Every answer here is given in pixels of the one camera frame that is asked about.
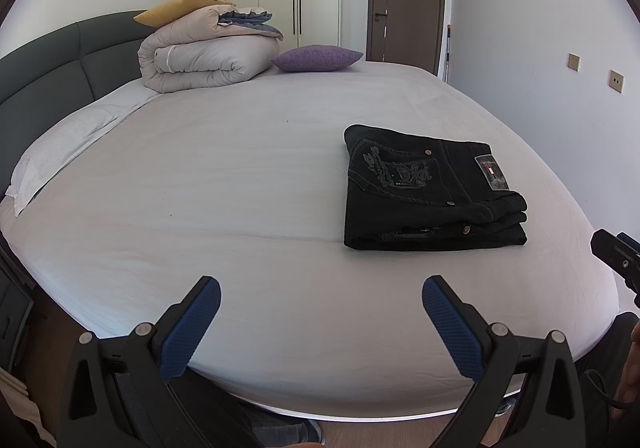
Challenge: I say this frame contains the brown door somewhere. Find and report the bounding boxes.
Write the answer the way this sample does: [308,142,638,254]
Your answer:
[366,0,447,76]

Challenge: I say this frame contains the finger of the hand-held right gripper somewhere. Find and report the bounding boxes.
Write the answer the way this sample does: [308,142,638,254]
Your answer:
[590,229,640,309]

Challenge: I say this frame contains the black denim pants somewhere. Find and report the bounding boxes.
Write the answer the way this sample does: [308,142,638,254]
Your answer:
[343,124,529,251]

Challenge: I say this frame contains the person's dark clothing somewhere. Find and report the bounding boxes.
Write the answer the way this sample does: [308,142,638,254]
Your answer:
[575,312,640,448]

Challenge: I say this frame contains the white pillow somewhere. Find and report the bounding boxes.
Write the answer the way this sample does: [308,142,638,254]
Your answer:
[5,88,163,219]

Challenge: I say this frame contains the beige cloth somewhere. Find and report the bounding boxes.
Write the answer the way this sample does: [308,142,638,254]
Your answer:
[0,368,56,448]

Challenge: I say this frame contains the person's leg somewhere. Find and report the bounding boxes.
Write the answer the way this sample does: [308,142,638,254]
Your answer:
[235,403,326,448]

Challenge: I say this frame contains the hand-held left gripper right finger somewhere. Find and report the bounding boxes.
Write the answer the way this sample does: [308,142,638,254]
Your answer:
[421,275,587,448]

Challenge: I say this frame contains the yellow pillow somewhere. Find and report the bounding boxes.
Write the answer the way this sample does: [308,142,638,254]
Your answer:
[133,0,236,27]

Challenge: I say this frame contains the grey padded headboard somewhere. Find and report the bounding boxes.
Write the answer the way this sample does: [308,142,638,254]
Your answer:
[0,10,161,129]

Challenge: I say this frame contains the folded beige duvet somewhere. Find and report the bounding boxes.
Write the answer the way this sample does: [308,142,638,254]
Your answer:
[137,5,283,93]

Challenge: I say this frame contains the bed with white sheet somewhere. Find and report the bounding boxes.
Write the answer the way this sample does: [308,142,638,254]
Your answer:
[0,60,623,421]

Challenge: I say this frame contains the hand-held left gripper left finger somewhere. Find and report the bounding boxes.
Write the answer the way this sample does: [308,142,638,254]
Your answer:
[57,275,222,448]

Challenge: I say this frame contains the purple pillow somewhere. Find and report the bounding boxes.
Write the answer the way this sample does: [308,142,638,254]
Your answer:
[270,45,364,73]

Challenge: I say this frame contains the folded blue grey blanket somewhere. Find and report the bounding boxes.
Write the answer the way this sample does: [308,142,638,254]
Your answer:
[218,8,284,39]

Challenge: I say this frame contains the person's right forearm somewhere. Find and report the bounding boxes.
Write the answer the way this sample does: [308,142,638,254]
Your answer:
[614,320,640,421]

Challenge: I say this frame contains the dark nightstand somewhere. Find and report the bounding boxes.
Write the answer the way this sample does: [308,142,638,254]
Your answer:
[0,248,36,374]

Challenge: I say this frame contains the black cable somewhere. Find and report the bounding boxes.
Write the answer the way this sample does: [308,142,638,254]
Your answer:
[582,368,632,410]

